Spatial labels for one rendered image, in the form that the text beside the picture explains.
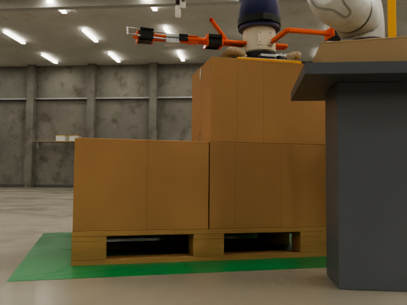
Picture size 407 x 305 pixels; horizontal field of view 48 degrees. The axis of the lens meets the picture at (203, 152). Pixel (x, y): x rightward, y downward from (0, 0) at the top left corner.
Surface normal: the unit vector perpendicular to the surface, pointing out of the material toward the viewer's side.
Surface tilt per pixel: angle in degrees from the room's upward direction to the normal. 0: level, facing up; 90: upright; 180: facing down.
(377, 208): 90
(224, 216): 90
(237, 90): 90
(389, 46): 90
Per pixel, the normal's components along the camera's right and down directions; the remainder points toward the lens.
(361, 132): -0.10, -0.06
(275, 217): 0.25, -0.06
